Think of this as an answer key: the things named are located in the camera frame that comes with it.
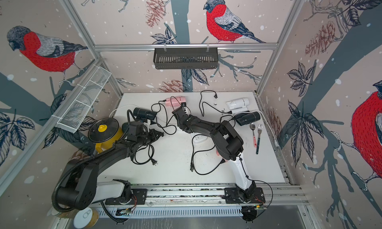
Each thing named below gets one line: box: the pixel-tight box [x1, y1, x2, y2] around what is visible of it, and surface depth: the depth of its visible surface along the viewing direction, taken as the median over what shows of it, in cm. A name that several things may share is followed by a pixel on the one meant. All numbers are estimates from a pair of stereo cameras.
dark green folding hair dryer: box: [233, 111, 262, 126], surface depth 102 cm
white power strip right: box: [190, 132, 215, 147], surface depth 94 cm
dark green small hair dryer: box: [133, 107, 158, 121], surface depth 104 cm
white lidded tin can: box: [73, 207, 100, 229], surface depth 65 cm
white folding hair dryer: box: [225, 97, 250, 113], surface depth 109 cm
